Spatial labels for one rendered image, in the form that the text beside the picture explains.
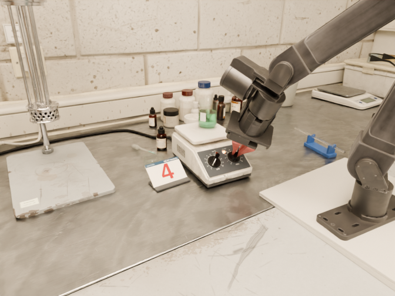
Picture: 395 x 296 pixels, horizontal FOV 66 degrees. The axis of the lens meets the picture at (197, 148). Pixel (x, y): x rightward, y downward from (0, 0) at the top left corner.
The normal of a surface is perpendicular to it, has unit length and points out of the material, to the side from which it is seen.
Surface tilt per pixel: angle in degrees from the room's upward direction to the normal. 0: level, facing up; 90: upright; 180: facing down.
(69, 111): 90
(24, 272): 0
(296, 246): 0
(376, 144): 90
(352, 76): 94
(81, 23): 90
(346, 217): 2
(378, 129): 77
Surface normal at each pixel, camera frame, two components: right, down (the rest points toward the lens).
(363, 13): -0.51, 0.32
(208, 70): 0.54, 0.36
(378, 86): -0.87, 0.25
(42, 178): 0.02, -0.91
